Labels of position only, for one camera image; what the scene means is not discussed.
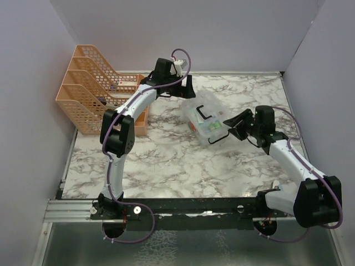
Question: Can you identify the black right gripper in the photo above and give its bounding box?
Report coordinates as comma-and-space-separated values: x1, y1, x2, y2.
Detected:
225, 109, 261, 140

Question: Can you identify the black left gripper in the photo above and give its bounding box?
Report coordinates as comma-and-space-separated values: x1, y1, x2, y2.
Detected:
164, 73, 195, 99

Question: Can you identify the clear compartment tray insert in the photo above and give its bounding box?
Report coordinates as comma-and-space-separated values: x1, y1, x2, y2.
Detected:
185, 105, 228, 140

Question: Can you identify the clear teal pad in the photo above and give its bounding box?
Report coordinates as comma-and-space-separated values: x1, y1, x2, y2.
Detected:
191, 111, 204, 124

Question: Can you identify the clear medicine kit box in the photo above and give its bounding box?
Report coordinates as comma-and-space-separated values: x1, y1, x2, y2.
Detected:
181, 90, 234, 147

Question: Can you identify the small green box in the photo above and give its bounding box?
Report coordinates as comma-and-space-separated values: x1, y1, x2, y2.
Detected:
208, 123, 222, 131

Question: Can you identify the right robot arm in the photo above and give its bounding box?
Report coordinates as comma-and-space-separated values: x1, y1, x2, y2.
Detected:
224, 105, 343, 229

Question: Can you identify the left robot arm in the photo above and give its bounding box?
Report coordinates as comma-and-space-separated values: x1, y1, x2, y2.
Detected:
92, 58, 196, 219

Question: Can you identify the red white box in organizer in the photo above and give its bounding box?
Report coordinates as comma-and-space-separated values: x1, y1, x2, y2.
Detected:
118, 81, 137, 86

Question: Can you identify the stapler in organizer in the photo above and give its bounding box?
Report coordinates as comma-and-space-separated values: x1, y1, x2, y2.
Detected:
100, 101, 117, 109

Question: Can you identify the orange plastic file organizer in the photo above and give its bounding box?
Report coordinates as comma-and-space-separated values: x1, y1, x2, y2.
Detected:
55, 45, 144, 135

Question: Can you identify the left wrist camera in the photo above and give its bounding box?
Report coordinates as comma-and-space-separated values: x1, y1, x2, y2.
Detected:
170, 56, 187, 77

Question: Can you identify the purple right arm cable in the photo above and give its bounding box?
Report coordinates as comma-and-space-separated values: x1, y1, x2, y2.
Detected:
259, 106, 344, 241

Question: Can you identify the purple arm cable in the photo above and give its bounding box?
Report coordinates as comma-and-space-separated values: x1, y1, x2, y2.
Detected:
101, 49, 192, 244
259, 106, 344, 241

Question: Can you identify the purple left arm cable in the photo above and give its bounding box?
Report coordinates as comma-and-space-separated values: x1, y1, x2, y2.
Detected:
101, 49, 192, 244

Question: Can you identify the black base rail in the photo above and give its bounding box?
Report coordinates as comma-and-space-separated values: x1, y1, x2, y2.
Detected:
55, 191, 289, 231

